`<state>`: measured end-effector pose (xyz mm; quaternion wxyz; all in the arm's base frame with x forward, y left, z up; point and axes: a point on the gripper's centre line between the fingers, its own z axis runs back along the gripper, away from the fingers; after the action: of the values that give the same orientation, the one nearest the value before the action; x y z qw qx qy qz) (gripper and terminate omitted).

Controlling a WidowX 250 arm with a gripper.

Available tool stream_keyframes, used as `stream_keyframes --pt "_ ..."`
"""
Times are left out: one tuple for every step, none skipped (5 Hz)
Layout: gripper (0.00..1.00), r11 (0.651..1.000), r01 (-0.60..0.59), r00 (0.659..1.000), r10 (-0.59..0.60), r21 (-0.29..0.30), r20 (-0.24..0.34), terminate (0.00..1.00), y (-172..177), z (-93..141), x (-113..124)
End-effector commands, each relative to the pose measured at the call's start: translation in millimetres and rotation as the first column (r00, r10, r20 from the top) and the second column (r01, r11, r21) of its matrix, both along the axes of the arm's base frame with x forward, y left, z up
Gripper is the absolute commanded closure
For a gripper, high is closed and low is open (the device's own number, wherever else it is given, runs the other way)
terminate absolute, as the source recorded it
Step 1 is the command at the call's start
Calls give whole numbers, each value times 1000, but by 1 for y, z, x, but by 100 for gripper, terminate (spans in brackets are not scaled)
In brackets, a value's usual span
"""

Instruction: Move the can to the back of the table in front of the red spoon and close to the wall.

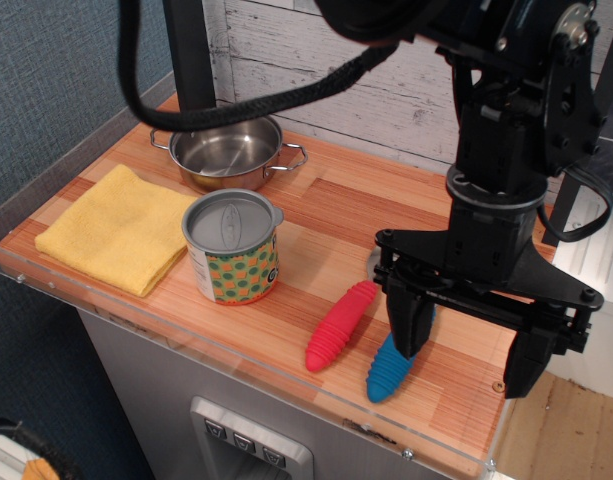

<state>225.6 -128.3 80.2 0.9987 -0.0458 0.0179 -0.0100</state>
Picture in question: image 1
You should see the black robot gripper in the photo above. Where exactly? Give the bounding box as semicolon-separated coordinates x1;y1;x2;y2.
375;203;603;399

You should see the fork with blue handle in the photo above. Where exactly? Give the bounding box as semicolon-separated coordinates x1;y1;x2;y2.
366;333;417;403

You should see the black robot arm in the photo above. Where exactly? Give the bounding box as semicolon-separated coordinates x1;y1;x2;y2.
319;1;612;398

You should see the left black vertical post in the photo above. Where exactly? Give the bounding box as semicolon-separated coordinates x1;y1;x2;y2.
162;0;216;112

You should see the black braided cable sleeve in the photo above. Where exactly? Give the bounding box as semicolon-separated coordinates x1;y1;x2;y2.
116;0;400;133

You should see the toy can with dotted label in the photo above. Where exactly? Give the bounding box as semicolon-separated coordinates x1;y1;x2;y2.
182;188;284;306

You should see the silver dispenser button panel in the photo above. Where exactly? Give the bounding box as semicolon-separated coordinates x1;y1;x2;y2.
190;396;315;479

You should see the white toy appliance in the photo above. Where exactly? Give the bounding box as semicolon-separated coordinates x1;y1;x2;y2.
547;210;613;398

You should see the spoon with red handle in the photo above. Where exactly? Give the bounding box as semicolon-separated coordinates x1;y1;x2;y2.
304;249;387;373

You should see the yellow folded cloth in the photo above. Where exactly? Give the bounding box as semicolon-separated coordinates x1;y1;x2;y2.
35;165;195;297

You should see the clear acrylic guard rail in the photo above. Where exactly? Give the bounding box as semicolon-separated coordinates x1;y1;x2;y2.
0;62;511;479

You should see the stainless steel toy pot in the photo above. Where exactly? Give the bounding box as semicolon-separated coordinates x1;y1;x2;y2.
150;116;309;193

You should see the orange object bottom left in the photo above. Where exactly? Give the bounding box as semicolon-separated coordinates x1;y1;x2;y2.
21;458;60;480

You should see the silver toy cabinet front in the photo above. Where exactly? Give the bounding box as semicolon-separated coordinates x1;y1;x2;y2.
79;311;440;479

